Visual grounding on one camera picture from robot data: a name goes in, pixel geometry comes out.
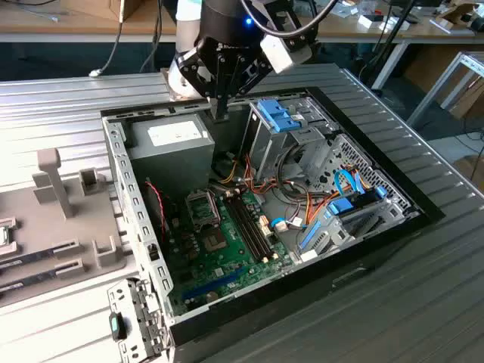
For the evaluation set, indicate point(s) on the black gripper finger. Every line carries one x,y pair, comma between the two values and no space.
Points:
196,79
249,75

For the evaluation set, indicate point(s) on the CPU socket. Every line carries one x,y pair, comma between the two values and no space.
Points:
214,242

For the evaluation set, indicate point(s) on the large blue disk carrier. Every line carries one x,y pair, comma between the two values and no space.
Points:
276,117

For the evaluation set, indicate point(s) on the wooden desk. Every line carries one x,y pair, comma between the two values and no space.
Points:
340,28
140,27

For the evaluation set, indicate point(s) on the grey metal drive cage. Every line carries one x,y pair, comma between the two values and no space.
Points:
264,151

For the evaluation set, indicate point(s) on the grey power supply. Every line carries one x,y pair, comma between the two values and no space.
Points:
170,166

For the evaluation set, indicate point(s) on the small white box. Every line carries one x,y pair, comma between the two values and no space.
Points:
368,20
395,24

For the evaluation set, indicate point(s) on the brown cardboard box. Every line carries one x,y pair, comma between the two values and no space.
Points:
87,7
470,168

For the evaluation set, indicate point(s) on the black case fan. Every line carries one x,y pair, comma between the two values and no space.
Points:
153,204

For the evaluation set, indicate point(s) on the white table leg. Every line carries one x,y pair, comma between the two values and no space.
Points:
389,62

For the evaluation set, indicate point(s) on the white four-pin connector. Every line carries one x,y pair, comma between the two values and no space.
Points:
174,222

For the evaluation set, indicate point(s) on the black RAM slot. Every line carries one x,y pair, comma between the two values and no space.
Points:
251,227
255,227
242,227
246,227

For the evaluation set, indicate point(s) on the black stand pole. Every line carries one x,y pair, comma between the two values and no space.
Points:
397,26

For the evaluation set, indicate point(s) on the small blue disk carrier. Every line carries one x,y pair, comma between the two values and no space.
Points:
340,207

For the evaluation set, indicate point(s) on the blue plastic latch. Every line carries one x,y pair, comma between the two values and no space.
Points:
311,234

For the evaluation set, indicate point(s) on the grey perforated disk bay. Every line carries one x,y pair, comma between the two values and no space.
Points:
336,232

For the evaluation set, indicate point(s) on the green motherboard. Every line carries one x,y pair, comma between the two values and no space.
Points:
227,272

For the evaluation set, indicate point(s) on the blue expansion slot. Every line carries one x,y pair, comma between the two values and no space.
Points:
211,284

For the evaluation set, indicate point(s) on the grey parts rack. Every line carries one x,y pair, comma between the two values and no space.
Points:
45,227

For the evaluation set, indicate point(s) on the open cardboard packet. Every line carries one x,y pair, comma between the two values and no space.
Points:
453,15

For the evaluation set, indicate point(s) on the silver coin battery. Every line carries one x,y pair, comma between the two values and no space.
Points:
211,296

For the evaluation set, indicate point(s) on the flat cardboard boxes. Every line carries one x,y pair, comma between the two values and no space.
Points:
467,94

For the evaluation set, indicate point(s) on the black PC case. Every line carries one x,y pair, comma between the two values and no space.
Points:
302,287

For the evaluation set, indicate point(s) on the RAM stick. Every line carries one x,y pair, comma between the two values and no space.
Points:
28,259
28,280

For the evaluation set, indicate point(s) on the blue black slot latch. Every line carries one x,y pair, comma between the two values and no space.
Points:
117,327

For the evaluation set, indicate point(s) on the brown square base plate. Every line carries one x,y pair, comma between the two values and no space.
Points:
168,87

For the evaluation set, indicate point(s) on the aluminium frame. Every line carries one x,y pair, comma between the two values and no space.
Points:
436,87

